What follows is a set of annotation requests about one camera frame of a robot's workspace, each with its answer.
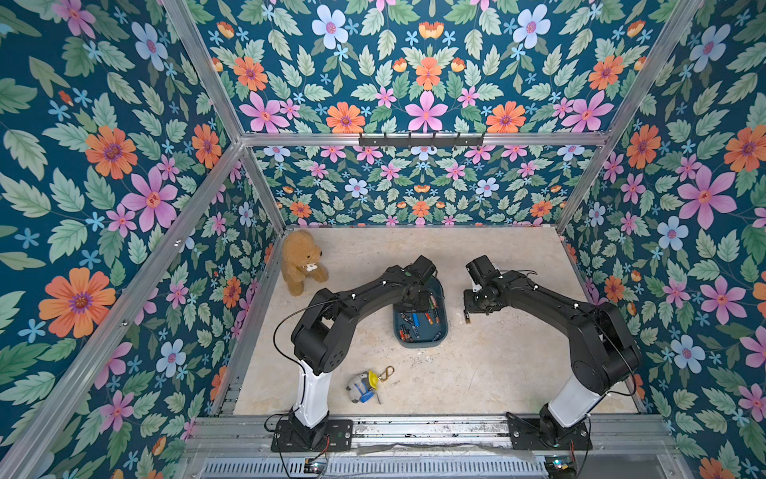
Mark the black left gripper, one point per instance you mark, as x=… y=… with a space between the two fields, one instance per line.
x=423 y=307

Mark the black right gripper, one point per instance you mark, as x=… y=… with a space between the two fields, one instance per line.
x=476 y=300

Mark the teal plastic storage box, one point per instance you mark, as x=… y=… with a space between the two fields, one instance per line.
x=427 y=327

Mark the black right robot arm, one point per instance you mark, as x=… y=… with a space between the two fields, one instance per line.
x=602 y=350

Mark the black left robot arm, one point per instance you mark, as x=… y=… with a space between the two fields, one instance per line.
x=325 y=331

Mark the brown teddy bear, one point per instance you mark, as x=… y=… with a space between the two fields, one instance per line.
x=301 y=260

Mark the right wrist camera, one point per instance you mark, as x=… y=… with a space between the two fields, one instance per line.
x=482 y=271

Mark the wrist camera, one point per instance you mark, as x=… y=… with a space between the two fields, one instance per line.
x=422 y=269
x=482 y=271

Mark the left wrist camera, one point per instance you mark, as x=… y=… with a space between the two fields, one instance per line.
x=422 y=269

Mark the keychain toy with yellow cap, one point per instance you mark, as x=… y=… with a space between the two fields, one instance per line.
x=368 y=386

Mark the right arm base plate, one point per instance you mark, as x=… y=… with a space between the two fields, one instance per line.
x=545 y=433

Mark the black hook rail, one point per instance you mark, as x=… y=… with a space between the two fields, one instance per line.
x=409 y=140

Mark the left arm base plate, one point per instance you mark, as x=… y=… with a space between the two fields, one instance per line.
x=331 y=435

